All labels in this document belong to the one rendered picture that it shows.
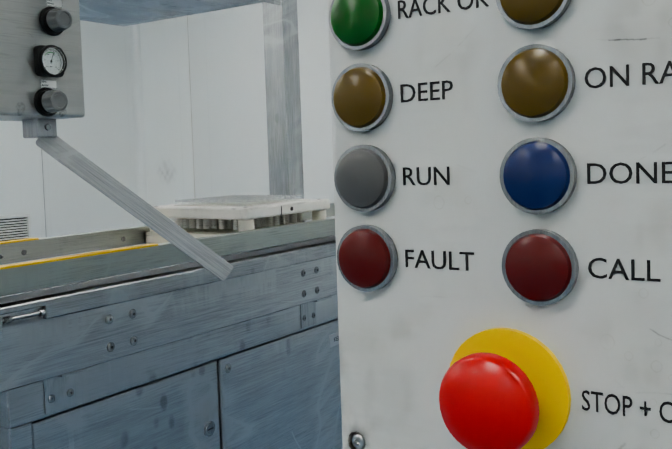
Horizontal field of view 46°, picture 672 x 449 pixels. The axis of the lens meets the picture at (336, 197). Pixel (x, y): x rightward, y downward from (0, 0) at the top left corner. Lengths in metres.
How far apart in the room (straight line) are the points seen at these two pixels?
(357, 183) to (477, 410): 0.11
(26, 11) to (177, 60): 5.75
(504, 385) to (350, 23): 0.17
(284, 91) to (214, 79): 4.48
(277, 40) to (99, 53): 5.23
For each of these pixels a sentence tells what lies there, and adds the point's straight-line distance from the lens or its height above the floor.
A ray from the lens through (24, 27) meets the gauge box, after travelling 0.99.
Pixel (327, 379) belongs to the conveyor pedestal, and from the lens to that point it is 1.60.
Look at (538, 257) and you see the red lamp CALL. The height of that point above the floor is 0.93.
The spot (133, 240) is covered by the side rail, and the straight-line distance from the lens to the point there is 1.48.
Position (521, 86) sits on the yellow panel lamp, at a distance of 0.32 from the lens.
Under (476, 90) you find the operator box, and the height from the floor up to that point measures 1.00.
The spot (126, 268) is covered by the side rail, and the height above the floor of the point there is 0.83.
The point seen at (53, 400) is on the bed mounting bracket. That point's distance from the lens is 1.12.
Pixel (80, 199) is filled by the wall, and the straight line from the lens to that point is 6.88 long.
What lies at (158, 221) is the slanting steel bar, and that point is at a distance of 1.06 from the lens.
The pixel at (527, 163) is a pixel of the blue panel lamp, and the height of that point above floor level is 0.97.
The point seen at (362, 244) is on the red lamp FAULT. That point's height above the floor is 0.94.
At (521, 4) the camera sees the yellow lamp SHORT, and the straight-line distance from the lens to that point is 0.32.
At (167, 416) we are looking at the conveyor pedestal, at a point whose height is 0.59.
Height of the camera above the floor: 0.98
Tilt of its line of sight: 3 degrees down
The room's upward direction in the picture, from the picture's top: 2 degrees counter-clockwise
